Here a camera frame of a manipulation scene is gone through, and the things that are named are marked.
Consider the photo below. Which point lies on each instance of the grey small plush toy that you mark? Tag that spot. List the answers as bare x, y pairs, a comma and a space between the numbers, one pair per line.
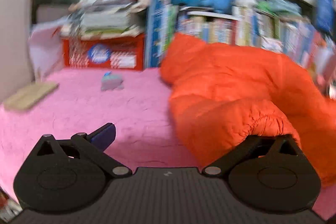
111, 81

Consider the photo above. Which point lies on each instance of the pink patterned blanket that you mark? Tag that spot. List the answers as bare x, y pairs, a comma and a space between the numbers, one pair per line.
166, 185

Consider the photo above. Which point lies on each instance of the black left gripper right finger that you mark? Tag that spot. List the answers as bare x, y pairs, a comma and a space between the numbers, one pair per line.
270, 174

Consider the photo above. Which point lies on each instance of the blue hanging package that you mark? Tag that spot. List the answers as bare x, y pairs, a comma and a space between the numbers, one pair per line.
324, 16

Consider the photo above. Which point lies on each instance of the orange puffer jacket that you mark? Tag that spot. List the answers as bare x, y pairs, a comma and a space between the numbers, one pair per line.
222, 94

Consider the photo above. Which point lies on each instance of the wooden board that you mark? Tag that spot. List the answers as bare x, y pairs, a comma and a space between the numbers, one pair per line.
26, 98

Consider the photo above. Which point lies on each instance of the row of upright books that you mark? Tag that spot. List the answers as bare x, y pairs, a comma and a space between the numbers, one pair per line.
273, 25

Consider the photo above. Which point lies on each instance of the red plastic crate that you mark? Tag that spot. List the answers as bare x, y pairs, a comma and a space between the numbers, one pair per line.
124, 52

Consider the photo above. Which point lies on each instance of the stack of papers and magazines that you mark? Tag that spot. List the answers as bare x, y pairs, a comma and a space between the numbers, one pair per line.
104, 19

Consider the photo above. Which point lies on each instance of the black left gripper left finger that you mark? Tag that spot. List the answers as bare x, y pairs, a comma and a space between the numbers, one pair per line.
65, 175

